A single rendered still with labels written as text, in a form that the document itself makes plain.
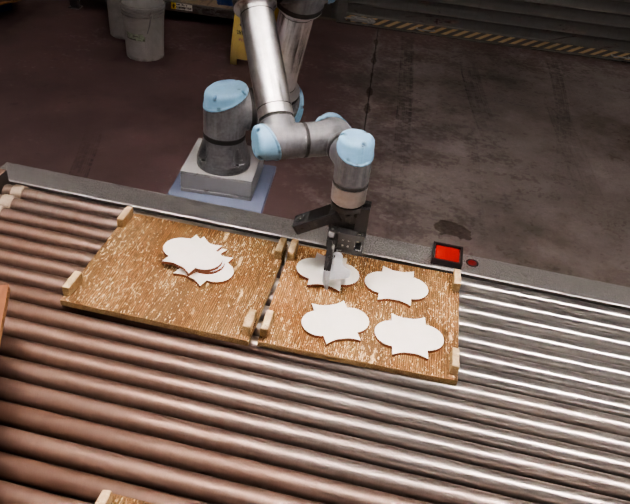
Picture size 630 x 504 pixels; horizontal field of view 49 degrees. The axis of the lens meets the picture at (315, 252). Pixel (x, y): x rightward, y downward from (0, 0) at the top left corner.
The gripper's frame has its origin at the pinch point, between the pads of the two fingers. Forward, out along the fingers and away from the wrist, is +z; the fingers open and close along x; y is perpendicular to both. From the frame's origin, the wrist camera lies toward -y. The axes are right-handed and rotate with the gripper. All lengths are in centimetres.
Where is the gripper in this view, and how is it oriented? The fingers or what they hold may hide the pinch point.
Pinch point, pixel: (327, 271)
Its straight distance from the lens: 160.4
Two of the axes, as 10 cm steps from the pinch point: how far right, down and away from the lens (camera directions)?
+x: 1.8, -5.8, 8.0
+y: 9.8, 1.9, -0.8
